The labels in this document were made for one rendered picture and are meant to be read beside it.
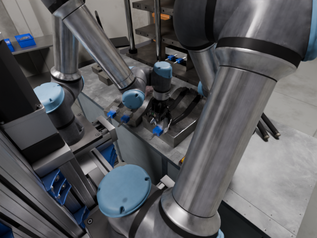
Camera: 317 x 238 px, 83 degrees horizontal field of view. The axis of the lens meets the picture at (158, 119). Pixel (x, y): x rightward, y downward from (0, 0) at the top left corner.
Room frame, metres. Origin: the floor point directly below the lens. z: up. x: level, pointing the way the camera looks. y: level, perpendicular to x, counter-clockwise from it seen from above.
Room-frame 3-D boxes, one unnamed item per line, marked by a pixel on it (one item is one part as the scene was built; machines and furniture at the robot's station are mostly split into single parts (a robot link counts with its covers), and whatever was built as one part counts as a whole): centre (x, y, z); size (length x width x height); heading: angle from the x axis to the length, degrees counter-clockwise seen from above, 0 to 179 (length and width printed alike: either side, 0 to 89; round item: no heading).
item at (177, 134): (0.91, -0.17, 0.87); 0.50 x 0.26 x 0.14; 134
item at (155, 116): (0.67, -0.01, 1.09); 0.09 x 0.08 x 0.12; 143
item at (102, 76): (1.48, 0.40, 0.84); 0.20 x 0.15 x 0.07; 134
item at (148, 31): (1.99, -0.43, 1.02); 1.10 x 0.74 x 0.05; 44
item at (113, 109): (0.90, 0.31, 0.86); 0.13 x 0.05 x 0.05; 151
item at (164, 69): (0.67, -0.02, 1.25); 0.09 x 0.08 x 0.11; 87
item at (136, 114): (1.11, 0.14, 0.86); 0.50 x 0.26 x 0.11; 151
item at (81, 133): (0.56, 0.41, 1.09); 0.15 x 0.15 x 0.10
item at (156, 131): (0.66, 0.01, 0.93); 0.13 x 0.05 x 0.05; 143
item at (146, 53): (1.95, -0.39, 0.76); 1.30 x 0.84 x 0.06; 44
